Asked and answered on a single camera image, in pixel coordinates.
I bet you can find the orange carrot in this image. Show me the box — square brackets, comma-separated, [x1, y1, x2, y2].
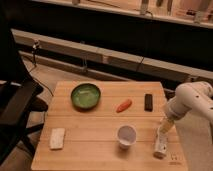
[116, 99, 132, 113]

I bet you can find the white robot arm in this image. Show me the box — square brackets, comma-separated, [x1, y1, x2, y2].
[159, 81, 213, 134]

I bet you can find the black office chair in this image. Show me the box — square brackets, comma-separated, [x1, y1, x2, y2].
[0, 20, 48, 165]

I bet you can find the white sponge block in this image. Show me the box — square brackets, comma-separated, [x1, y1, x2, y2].
[49, 128, 65, 150]

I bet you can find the white paper cup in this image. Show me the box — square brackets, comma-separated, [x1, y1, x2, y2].
[117, 125, 137, 149]

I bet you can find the black cable on floor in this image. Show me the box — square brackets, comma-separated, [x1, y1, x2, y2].
[21, 43, 54, 98]

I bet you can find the green ceramic bowl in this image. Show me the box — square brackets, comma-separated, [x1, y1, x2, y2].
[71, 83, 101, 110]

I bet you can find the black rectangular block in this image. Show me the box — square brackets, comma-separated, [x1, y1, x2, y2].
[144, 94, 153, 112]

